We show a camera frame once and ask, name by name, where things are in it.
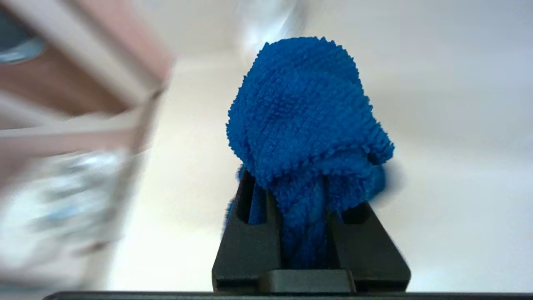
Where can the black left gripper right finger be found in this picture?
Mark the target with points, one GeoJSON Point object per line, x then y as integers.
{"type": "Point", "coordinates": [370, 254]}

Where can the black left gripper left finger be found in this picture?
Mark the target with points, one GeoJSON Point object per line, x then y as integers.
{"type": "Point", "coordinates": [247, 250]}

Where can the blue terry cloth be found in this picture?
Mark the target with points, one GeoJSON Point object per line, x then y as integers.
{"type": "Point", "coordinates": [300, 116]}

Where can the shrink-wrapped water bottle pack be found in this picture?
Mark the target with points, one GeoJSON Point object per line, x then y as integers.
{"type": "Point", "coordinates": [62, 204]}

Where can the small clear water bottle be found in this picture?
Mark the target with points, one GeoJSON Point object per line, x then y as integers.
{"type": "Point", "coordinates": [270, 21]}

